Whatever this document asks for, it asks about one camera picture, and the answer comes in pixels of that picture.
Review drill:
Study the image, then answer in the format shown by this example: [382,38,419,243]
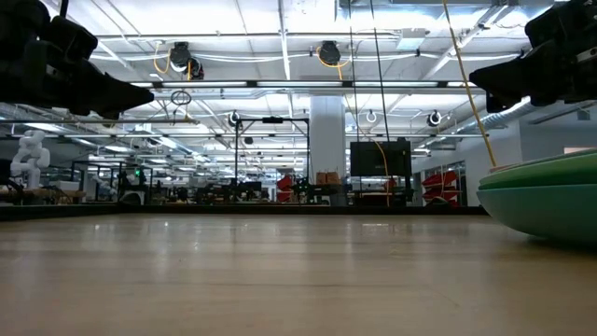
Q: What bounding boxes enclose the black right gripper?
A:
[468,0,597,114]

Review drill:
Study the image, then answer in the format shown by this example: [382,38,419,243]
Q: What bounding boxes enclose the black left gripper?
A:
[0,0,155,120]

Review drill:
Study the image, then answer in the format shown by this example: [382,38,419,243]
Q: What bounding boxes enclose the light green large plate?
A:
[498,147,597,174]

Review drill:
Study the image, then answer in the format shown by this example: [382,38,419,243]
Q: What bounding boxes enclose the dark green large plate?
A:
[479,153,597,191]

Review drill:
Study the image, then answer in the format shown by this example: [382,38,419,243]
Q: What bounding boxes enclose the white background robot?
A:
[9,129,51,190]

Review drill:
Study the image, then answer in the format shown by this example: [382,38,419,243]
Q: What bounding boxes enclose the red storage bins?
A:
[276,174,295,203]
[422,170,461,203]

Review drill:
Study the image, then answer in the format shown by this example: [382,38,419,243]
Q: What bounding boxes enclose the green stacked bowls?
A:
[476,184,597,246]

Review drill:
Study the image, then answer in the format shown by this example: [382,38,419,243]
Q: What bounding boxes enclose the black monitor screen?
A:
[349,140,412,177]

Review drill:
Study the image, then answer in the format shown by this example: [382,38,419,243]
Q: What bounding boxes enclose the white square column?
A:
[309,95,347,188]

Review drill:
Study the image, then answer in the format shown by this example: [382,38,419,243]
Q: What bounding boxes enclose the long ceiling light bar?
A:
[125,79,479,91]

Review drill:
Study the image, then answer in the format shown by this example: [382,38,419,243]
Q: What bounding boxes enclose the silver ventilation duct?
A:
[454,95,597,134]

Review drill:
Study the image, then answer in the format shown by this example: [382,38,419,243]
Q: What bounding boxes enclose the yellow hanging cable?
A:
[441,0,498,168]

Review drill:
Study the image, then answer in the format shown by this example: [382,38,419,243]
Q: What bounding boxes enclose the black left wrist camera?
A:
[49,16,100,63]

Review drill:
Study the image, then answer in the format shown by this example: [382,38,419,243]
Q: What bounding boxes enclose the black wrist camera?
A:
[524,3,568,46]
[49,16,100,63]

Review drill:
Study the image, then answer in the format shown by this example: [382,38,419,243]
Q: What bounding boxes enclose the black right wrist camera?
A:
[524,3,568,46]

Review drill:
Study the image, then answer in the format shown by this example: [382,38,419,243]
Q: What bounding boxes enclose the black hanging cable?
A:
[347,0,361,142]
[370,0,394,142]

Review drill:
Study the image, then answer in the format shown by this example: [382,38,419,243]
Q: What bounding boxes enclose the black gantry frame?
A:
[233,117,312,188]

